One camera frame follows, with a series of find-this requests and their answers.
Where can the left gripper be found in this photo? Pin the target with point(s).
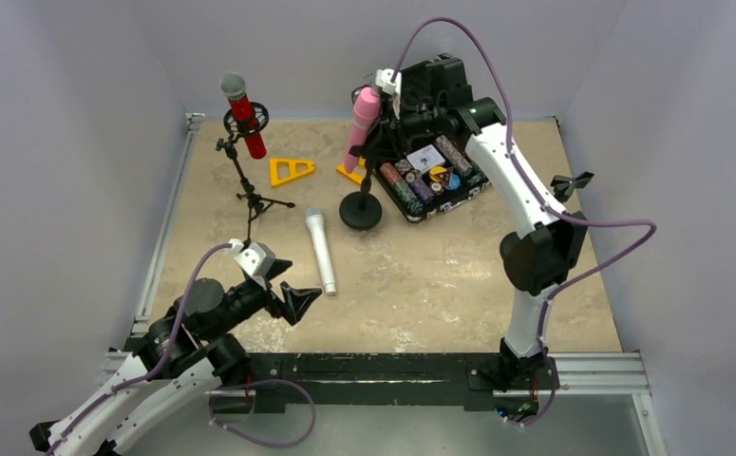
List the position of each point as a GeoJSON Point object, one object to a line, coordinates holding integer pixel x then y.
{"type": "Point", "coordinates": [273, 292]}

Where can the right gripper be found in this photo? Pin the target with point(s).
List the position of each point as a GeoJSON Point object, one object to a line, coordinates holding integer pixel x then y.
{"type": "Point", "coordinates": [386, 125]}

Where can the pink toy microphone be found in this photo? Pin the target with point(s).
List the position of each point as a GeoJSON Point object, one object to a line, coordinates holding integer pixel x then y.
{"type": "Point", "coordinates": [365, 112]}

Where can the black clip stand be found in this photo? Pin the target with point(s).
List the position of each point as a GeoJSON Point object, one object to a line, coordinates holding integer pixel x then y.
{"type": "Point", "coordinates": [361, 210]}
{"type": "Point", "coordinates": [563, 187]}

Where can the white toy microphone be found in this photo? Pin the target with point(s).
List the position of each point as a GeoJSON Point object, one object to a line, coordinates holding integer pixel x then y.
{"type": "Point", "coordinates": [315, 222]}

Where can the red glitter microphone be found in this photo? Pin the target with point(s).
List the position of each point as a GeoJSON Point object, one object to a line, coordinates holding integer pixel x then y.
{"type": "Point", "coordinates": [233, 86]}

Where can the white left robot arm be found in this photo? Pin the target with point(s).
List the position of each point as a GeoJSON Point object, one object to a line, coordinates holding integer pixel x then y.
{"type": "Point", "coordinates": [189, 352]}

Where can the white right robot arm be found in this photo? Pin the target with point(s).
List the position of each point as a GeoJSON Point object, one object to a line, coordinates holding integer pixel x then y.
{"type": "Point", "coordinates": [538, 255]}

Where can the red poker chip stack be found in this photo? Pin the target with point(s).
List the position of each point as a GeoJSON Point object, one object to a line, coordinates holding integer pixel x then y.
{"type": "Point", "coordinates": [390, 174]}

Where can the yellow triangle block right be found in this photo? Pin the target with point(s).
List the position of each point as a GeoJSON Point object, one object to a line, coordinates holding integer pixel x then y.
{"type": "Point", "coordinates": [356, 176]}

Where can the yellow triangle block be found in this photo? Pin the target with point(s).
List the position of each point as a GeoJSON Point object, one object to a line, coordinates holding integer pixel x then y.
{"type": "Point", "coordinates": [356, 176]}
{"type": "Point", "coordinates": [285, 171]}

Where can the white playing card box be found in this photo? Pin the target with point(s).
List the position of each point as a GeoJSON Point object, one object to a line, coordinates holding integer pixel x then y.
{"type": "Point", "coordinates": [425, 158]}

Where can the black poker chip case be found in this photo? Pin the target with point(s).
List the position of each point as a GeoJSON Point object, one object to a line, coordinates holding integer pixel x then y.
{"type": "Point", "coordinates": [412, 143]}

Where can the purple poker chip stack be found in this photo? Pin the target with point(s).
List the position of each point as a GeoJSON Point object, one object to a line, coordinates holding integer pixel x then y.
{"type": "Point", "coordinates": [422, 190]}

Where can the yellow dealer button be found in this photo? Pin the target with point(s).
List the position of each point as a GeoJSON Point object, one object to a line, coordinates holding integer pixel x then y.
{"type": "Point", "coordinates": [439, 174]}

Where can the green poker chip stack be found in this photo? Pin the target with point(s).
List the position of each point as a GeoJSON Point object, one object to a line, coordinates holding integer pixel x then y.
{"type": "Point", "coordinates": [413, 206]}

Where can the red all-in triangle button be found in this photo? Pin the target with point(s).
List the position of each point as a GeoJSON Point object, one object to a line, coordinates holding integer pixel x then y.
{"type": "Point", "coordinates": [448, 180]}

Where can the blue round blind button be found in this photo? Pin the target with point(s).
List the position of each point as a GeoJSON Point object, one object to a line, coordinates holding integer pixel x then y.
{"type": "Point", "coordinates": [453, 183]}

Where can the yellow triangle block left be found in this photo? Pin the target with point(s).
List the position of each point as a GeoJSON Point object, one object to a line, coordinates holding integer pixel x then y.
{"type": "Point", "coordinates": [285, 171]}

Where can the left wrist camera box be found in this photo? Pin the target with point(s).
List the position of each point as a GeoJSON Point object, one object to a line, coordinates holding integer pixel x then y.
{"type": "Point", "coordinates": [255, 259]}

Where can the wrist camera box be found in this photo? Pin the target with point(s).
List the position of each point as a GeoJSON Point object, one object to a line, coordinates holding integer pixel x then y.
{"type": "Point", "coordinates": [255, 259]}
{"type": "Point", "coordinates": [387, 81]}

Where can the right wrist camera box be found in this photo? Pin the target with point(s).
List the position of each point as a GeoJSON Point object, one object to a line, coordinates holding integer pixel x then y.
{"type": "Point", "coordinates": [387, 81]}

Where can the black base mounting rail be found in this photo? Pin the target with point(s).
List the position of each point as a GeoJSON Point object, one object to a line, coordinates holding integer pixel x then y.
{"type": "Point", "coordinates": [472, 381]}

